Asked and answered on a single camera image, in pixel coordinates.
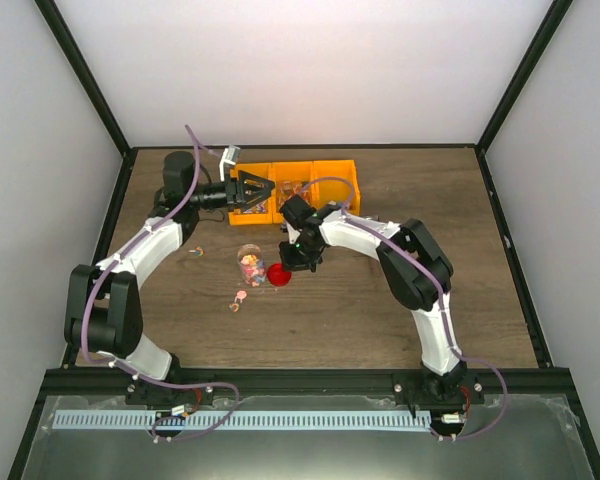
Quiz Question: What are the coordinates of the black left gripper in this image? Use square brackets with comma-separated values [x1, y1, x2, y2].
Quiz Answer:
[189, 171, 275, 211]

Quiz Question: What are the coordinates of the orange candy bin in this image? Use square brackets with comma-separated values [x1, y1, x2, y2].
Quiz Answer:
[310, 159, 361, 215]
[228, 163, 273, 226]
[271, 161, 313, 224]

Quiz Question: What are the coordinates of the red jar lid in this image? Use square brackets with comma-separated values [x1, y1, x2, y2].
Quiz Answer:
[266, 263, 292, 287]

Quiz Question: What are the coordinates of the clear plastic jar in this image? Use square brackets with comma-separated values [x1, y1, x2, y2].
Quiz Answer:
[237, 244, 266, 287]

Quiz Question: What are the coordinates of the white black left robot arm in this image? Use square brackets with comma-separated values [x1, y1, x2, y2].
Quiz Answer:
[64, 151, 275, 404]

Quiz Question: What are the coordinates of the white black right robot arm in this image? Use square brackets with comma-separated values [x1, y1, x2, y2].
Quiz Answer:
[279, 195, 466, 403]

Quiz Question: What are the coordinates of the pink lollipop on table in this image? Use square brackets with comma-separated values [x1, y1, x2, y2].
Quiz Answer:
[235, 290, 247, 303]

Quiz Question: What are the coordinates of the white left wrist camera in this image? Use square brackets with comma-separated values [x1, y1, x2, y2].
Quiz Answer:
[218, 145, 241, 182]

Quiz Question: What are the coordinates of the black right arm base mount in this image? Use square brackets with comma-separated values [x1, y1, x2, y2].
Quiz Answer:
[391, 363, 484, 409]

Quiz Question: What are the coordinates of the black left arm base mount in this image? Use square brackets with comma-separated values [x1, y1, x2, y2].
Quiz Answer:
[118, 365, 215, 409]

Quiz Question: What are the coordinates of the light blue slotted cable duct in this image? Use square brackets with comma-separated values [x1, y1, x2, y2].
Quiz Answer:
[52, 410, 431, 432]

